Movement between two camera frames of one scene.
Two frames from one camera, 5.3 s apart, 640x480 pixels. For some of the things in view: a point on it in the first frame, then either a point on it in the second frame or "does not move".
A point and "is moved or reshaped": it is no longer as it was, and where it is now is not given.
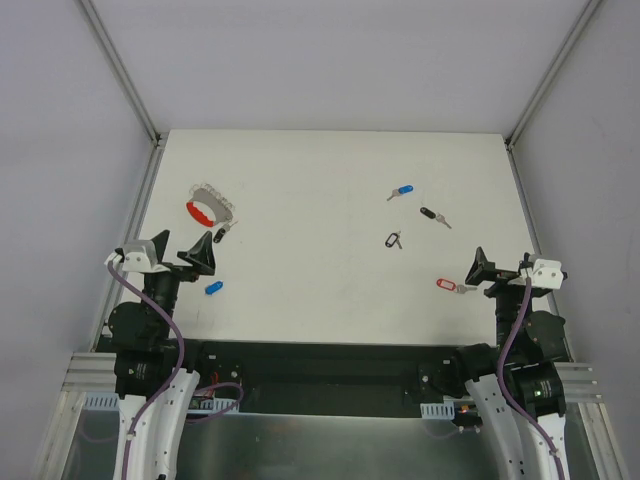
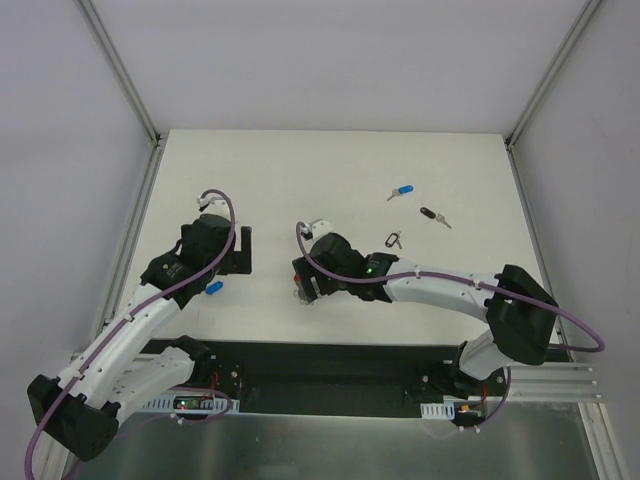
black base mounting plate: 300,377 does not move
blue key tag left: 213,287 does not move
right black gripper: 503,275 to 304,280
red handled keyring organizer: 208,207 is moved or reshaped
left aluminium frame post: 121,72 does not move
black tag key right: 430,214 does not move
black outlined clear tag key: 392,239 does not move
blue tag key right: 401,190 does not move
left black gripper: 176,269 to 244,250
